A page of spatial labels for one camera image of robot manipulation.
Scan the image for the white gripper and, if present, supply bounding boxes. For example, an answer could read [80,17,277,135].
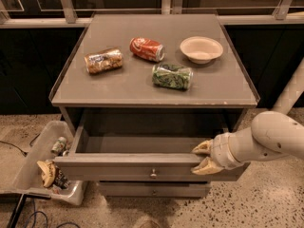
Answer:
[191,133,243,176]

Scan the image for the grey top drawer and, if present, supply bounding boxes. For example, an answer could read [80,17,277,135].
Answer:
[55,127,247,182]

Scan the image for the grey drawer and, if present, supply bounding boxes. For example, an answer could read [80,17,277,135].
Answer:
[55,127,247,182]
[98,181,211,198]

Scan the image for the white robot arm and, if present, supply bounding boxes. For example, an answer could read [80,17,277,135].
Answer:
[191,59,304,175]

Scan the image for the grey drawer cabinet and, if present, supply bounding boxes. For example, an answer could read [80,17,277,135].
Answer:
[48,13,261,199]

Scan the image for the grey bottom drawer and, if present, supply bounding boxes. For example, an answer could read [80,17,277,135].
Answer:
[98,181,211,198]

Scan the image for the green patterned can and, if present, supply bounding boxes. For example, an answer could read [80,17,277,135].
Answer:
[152,63,193,90]

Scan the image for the white paper bowl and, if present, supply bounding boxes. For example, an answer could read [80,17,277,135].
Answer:
[180,36,223,65]

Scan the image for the red soda can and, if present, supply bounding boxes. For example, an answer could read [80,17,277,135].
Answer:
[129,37,164,63]

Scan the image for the gold crushed can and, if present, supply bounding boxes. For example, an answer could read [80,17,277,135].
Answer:
[85,47,124,74]

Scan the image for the small can in bin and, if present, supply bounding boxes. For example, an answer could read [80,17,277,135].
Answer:
[51,137,67,155]

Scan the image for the dark blue snack wrapper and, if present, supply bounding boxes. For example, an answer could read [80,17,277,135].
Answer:
[54,169,69,189]

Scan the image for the tan crumpled paper bag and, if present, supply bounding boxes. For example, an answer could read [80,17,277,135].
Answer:
[37,161,56,188]

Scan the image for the clear plastic bin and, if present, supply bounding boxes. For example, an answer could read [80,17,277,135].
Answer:
[0,121,87,205]

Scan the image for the black bar on floor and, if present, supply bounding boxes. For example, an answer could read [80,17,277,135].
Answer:
[7,194,27,228]

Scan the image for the metal railing frame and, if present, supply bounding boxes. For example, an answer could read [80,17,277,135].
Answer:
[0,0,304,29]

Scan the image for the blue floor cable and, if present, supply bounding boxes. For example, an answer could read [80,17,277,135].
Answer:
[23,198,82,228]

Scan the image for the black floor cable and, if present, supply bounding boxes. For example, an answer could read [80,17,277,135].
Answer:
[0,133,41,158]

